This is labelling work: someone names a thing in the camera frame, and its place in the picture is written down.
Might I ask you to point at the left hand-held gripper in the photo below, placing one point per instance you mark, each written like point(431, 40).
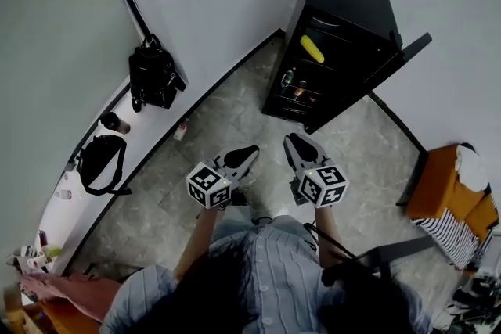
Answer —
point(209, 185)

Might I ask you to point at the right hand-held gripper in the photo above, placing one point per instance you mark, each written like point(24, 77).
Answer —
point(323, 187)

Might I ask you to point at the yellow corn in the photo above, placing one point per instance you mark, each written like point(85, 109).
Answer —
point(312, 49)

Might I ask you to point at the black mini fridge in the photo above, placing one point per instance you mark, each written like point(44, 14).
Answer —
point(352, 8)

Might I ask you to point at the person's right forearm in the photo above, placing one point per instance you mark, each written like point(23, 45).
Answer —
point(330, 230)

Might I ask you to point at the person's left forearm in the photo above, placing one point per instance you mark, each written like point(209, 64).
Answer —
point(197, 242)

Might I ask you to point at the person's dark shoe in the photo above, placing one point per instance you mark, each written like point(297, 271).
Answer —
point(239, 198)

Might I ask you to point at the person's light blue jeans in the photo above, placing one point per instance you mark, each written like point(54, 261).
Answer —
point(239, 215)

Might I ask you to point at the small white bottle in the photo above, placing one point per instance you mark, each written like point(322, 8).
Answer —
point(181, 131)

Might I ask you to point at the black backpack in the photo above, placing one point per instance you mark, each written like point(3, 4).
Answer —
point(154, 78)

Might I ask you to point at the person's blue striped shirt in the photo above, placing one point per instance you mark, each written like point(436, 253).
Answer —
point(282, 270)

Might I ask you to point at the dark tumbler cup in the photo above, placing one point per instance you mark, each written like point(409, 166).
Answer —
point(115, 123)

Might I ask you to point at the orange sofa chair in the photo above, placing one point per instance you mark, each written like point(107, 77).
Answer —
point(438, 184)

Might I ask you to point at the black waist bag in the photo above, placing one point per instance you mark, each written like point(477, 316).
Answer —
point(98, 164)

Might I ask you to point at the black white striped cushion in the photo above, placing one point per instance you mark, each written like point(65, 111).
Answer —
point(450, 234)

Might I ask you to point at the white cloth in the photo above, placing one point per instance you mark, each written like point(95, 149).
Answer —
point(471, 168)

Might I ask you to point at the small clear container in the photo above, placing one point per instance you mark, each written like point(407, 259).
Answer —
point(63, 194)

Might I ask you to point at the pale green bottle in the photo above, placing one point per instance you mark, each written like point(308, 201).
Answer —
point(51, 251)

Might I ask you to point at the wooden furniture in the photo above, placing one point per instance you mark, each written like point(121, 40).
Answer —
point(21, 313)

